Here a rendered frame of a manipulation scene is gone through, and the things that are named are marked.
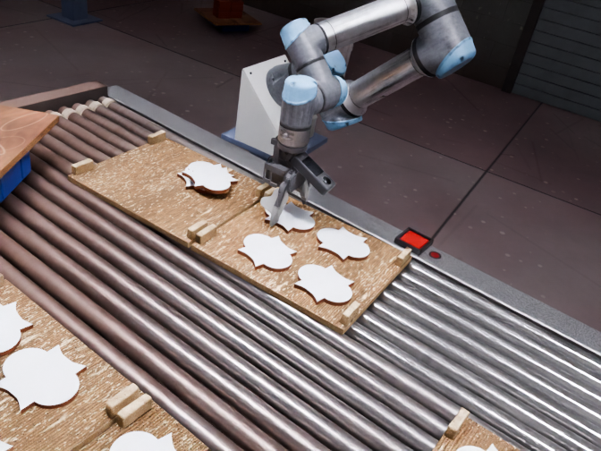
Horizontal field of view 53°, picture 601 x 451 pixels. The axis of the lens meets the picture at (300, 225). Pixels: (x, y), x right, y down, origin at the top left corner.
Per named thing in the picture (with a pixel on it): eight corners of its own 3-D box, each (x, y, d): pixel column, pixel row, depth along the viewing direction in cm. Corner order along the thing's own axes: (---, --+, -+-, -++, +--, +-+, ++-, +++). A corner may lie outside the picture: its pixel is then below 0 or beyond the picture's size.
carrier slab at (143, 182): (164, 140, 180) (164, 136, 179) (275, 194, 164) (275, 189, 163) (67, 180, 154) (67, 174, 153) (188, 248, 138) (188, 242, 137)
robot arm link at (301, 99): (327, 80, 135) (304, 88, 129) (320, 125, 141) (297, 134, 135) (300, 70, 139) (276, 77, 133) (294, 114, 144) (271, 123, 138)
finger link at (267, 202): (256, 218, 148) (271, 185, 148) (275, 228, 146) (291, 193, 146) (249, 216, 145) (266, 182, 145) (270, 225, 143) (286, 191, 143)
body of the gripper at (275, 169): (279, 174, 153) (284, 131, 147) (307, 186, 150) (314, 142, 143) (261, 184, 147) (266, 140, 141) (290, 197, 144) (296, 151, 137)
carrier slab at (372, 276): (276, 195, 164) (277, 191, 163) (410, 260, 148) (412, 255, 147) (190, 250, 138) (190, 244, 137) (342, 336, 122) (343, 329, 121)
